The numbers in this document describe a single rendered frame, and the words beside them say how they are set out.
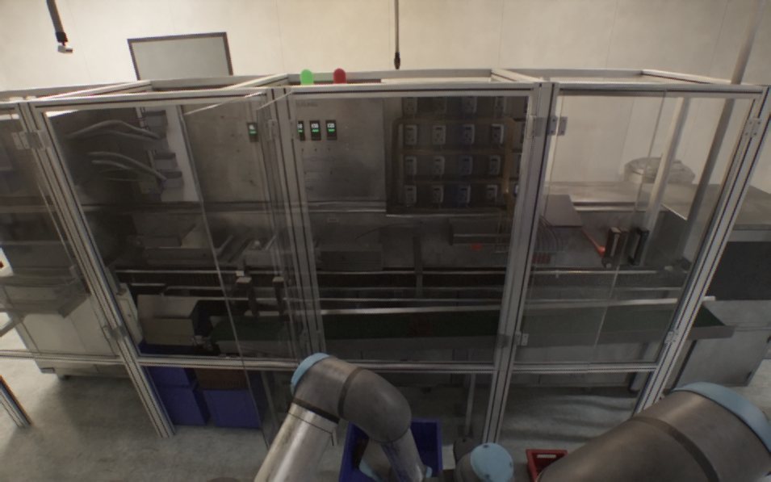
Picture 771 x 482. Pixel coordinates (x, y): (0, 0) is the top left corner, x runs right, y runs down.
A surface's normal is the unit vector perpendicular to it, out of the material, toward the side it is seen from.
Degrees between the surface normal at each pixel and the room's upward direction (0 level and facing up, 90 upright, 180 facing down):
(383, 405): 50
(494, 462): 20
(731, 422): 15
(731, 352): 90
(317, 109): 90
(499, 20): 90
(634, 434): 31
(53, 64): 90
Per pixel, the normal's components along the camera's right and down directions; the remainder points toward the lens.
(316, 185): -0.04, 0.46
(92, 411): -0.03, -0.89
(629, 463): -0.50, -0.73
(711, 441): 0.08, -0.75
